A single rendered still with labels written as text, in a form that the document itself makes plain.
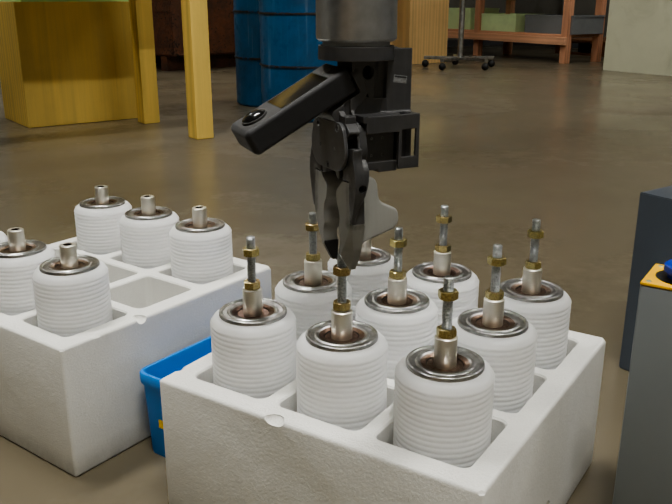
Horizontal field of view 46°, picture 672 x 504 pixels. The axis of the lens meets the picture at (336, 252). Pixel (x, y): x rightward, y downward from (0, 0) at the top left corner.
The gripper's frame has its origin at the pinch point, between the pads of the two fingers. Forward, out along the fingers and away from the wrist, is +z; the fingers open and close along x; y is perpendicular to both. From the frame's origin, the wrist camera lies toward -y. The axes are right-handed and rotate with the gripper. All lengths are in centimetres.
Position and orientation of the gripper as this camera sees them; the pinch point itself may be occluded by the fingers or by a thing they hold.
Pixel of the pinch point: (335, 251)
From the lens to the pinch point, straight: 78.5
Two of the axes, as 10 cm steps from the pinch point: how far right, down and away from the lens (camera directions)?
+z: 0.0, 9.5, 3.1
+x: -4.5, -2.8, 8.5
